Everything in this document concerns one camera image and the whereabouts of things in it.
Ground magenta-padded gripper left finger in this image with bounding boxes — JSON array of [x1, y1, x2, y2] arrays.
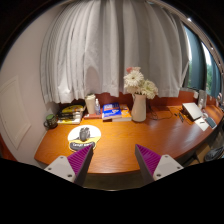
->
[[44, 143, 95, 187]]

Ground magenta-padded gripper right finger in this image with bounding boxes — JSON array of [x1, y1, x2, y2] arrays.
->
[[134, 143, 184, 185]]

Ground yellow and white book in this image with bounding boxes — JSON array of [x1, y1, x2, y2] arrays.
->
[[57, 118, 83, 126]]

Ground white curtain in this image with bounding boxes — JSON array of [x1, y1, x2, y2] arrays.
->
[[39, 0, 191, 104]]

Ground dark office chair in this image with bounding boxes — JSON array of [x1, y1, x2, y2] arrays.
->
[[203, 145, 224, 163]]

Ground clear spray bottle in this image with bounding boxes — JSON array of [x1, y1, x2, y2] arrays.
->
[[94, 98, 102, 116]]

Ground black grey computer mouse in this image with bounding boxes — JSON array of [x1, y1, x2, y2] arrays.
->
[[78, 126, 92, 142]]

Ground white flower bouquet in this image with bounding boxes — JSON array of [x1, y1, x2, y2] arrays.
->
[[123, 66, 159, 100]]

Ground cream travel tumbler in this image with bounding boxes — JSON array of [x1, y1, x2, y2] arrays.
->
[[84, 94, 98, 116]]

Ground dark teal curtain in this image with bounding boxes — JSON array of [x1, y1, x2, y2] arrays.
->
[[184, 26, 208, 98]]

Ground black cable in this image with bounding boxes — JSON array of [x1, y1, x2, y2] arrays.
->
[[148, 99, 174, 121]]

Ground white ceramic vase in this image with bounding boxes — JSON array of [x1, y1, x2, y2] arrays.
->
[[130, 93, 148, 123]]

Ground green and black mug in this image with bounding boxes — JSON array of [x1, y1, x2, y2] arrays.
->
[[43, 113, 59, 130]]

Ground white mouse pad black rest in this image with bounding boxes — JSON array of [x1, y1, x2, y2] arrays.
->
[[67, 124, 102, 153]]

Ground yellow and black book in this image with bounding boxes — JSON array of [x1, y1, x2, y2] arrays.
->
[[60, 104, 85, 114]]

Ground red-brown book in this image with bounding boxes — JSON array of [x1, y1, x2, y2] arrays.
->
[[83, 113, 103, 120]]

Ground white laptop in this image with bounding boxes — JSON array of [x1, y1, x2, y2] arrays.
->
[[182, 102, 204, 122]]

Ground blue book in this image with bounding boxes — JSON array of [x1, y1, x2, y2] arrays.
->
[[101, 102, 123, 120]]

